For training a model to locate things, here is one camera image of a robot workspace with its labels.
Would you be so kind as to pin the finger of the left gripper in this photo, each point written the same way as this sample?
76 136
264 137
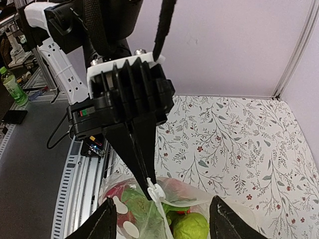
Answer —
144 132
120 139

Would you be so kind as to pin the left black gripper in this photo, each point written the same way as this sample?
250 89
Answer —
121 86

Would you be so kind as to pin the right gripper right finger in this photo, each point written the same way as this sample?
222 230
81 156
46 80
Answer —
224 223

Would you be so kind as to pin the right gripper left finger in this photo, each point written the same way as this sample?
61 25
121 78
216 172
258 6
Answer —
102 224

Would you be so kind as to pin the small green toy vegetable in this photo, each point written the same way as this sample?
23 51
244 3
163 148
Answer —
190 226

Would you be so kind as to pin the clear zip top bag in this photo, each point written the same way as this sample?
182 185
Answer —
153 230

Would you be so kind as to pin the orange toy carrot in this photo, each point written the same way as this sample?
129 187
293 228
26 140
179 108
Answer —
179 199

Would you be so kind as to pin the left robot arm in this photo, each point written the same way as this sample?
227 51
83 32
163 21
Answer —
69 69

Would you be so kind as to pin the floral tablecloth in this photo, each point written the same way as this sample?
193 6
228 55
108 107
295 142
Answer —
252 151

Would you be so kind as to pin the green drink bottle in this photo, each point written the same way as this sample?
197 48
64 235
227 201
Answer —
9 81

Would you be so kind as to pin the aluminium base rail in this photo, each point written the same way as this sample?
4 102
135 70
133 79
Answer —
48 186

